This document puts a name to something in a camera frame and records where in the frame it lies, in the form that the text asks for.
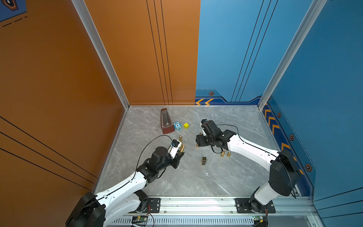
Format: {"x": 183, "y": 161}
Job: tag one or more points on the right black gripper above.
{"x": 199, "y": 140}

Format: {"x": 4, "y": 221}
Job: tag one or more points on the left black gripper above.
{"x": 176, "y": 159}

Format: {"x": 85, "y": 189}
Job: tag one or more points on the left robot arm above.
{"x": 101, "y": 209}

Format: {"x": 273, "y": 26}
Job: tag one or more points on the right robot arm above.
{"x": 283, "y": 168}

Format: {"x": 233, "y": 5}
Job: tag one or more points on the yellow cube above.
{"x": 185, "y": 125}

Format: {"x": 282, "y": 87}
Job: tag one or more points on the blue owl toy cube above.
{"x": 177, "y": 126}

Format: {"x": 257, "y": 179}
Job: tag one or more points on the dark red metronome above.
{"x": 166, "y": 123}

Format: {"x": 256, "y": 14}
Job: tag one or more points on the left green circuit board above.
{"x": 139, "y": 221}

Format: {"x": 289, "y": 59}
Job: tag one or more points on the green circuit board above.
{"x": 262, "y": 222}
{"x": 139, "y": 221}

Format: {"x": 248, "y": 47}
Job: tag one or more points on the right green circuit board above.
{"x": 262, "y": 222}

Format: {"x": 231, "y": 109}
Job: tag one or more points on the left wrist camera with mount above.
{"x": 174, "y": 147}

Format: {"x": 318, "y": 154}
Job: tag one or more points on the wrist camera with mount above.
{"x": 174, "y": 147}
{"x": 202, "y": 131}

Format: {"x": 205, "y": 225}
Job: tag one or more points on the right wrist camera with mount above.
{"x": 202, "y": 131}

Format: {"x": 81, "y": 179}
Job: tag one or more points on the front aluminium rail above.
{"x": 214, "y": 210}

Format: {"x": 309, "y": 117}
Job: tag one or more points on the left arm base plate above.
{"x": 151, "y": 205}

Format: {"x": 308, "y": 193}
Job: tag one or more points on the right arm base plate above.
{"x": 243, "y": 205}

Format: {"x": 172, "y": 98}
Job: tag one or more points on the right aluminium corner post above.
{"x": 300, "y": 35}

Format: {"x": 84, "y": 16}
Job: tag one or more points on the aluminium corner post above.
{"x": 300, "y": 35}
{"x": 96, "y": 40}

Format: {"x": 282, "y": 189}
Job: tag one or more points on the left aluminium corner post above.
{"x": 96, "y": 40}

